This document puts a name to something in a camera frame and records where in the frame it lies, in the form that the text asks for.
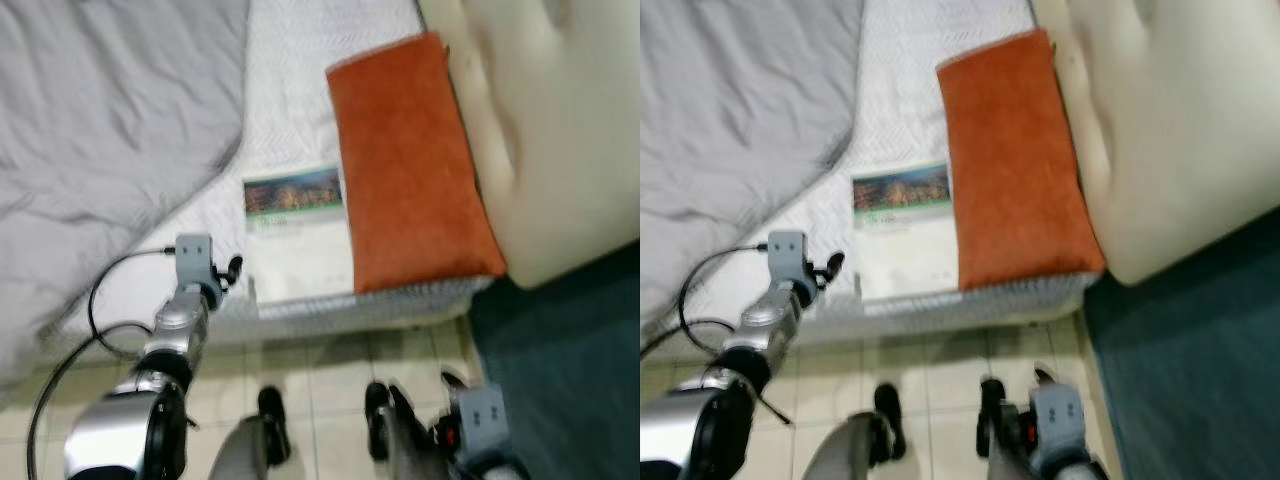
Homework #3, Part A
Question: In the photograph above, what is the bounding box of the grey duvet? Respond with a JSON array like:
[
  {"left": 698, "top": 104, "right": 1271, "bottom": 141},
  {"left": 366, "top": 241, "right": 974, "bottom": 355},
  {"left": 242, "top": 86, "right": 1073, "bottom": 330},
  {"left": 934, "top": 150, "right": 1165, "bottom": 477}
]
[
  {"left": 0, "top": 0, "right": 252, "bottom": 393},
  {"left": 640, "top": 0, "right": 867, "bottom": 336}
]

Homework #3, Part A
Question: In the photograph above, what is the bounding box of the orange pillow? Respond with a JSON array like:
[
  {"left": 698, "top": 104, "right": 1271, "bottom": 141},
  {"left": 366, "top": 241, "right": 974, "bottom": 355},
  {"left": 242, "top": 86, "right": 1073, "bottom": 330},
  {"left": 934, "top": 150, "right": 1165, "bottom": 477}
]
[
  {"left": 326, "top": 32, "right": 509, "bottom": 295},
  {"left": 936, "top": 28, "right": 1109, "bottom": 292}
]

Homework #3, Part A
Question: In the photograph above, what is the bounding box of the white calendar with photo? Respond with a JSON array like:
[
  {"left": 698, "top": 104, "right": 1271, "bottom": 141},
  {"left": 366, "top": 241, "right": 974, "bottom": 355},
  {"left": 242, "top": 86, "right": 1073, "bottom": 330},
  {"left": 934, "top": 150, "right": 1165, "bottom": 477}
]
[
  {"left": 243, "top": 166, "right": 357, "bottom": 305},
  {"left": 851, "top": 162, "right": 964, "bottom": 302}
]

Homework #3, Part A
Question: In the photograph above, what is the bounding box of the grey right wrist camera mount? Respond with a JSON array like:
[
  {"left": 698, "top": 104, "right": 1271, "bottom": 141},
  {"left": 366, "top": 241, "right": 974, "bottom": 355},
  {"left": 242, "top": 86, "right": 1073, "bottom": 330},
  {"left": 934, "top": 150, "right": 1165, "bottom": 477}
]
[
  {"left": 454, "top": 385, "right": 513, "bottom": 463},
  {"left": 1029, "top": 382, "right": 1088, "bottom": 463}
]

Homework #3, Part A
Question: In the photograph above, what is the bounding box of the cream pillow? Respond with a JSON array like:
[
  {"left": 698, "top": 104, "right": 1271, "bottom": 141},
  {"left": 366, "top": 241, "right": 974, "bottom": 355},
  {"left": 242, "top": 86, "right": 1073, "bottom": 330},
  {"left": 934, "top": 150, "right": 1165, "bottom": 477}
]
[
  {"left": 415, "top": 0, "right": 641, "bottom": 292},
  {"left": 1029, "top": 0, "right": 1280, "bottom": 287}
]

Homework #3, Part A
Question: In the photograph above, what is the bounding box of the dark teal cloth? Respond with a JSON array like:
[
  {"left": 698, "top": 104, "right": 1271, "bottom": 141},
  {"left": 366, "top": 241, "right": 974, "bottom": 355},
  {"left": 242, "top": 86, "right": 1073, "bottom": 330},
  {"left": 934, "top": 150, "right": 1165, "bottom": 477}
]
[
  {"left": 467, "top": 238, "right": 641, "bottom": 480},
  {"left": 1082, "top": 208, "right": 1280, "bottom": 480}
]

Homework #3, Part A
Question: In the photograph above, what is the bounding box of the black left robot foot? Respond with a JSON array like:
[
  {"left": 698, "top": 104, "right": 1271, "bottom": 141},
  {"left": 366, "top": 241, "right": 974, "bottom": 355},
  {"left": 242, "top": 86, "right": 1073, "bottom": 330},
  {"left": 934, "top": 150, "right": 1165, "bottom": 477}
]
[
  {"left": 256, "top": 385, "right": 293, "bottom": 468},
  {"left": 871, "top": 381, "right": 908, "bottom": 465}
]

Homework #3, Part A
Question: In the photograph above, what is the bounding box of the grey left robot leg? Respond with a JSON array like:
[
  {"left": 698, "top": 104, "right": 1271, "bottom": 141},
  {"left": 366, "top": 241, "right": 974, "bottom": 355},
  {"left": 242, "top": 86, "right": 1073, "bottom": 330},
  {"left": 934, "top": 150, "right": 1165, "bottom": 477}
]
[
  {"left": 207, "top": 414, "right": 274, "bottom": 480},
  {"left": 800, "top": 411, "right": 883, "bottom": 480}
]

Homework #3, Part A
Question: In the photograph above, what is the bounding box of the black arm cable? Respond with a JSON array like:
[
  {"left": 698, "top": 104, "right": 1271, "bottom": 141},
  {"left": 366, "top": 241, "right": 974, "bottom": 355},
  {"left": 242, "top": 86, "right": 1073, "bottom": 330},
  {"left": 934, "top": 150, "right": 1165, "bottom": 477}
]
[
  {"left": 640, "top": 244, "right": 772, "bottom": 363},
  {"left": 27, "top": 247, "right": 181, "bottom": 480}
]

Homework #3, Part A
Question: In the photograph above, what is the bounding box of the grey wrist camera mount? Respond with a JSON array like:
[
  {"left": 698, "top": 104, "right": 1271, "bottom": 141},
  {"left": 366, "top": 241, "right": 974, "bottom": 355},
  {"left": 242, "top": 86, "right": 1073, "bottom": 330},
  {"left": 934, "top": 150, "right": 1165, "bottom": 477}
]
[
  {"left": 1029, "top": 382, "right": 1088, "bottom": 463},
  {"left": 454, "top": 385, "right": 513, "bottom": 463},
  {"left": 174, "top": 233, "right": 217, "bottom": 292},
  {"left": 766, "top": 231, "right": 812, "bottom": 293}
]

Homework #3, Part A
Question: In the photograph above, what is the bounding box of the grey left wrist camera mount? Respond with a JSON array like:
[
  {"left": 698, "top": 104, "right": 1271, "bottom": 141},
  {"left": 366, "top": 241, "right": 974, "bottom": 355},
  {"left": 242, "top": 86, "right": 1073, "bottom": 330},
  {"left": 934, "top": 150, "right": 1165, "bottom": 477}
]
[
  {"left": 766, "top": 231, "right": 812, "bottom": 293},
  {"left": 174, "top": 233, "right": 217, "bottom": 292}
]

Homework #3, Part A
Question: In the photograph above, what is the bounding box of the white quilted mattress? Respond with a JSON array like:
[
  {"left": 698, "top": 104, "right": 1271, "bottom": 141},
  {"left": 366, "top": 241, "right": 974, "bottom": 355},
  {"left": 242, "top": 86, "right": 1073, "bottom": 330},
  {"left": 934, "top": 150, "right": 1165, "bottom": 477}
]
[
  {"left": 60, "top": 0, "right": 493, "bottom": 334},
  {"left": 688, "top": 0, "right": 1103, "bottom": 347}
]

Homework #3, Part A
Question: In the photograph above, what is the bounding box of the black robot foot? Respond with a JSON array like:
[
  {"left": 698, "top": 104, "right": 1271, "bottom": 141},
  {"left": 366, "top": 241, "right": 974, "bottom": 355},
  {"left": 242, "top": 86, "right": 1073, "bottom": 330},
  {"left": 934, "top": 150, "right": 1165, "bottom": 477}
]
[
  {"left": 364, "top": 381, "right": 394, "bottom": 462},
  {"left": 871, "top": 381, "right": 908, "bottom": 465},
  {"left": 978, "top": 377, "right": 1007, "bottom": 461},
  {"left": 256, "top": 385, "right": 293, "bottom": 468}
]

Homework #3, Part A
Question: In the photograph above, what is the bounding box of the black right robot foot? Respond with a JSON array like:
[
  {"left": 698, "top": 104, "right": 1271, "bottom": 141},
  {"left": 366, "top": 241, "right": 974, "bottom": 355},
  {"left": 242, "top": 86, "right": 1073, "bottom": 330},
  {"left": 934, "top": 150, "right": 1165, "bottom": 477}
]
[
  {"left": 364, "top": 381, "right": 394, "bottom": 462},
  {"left": 978, "top": 377, "right": 1007, "bottom": 461}
]

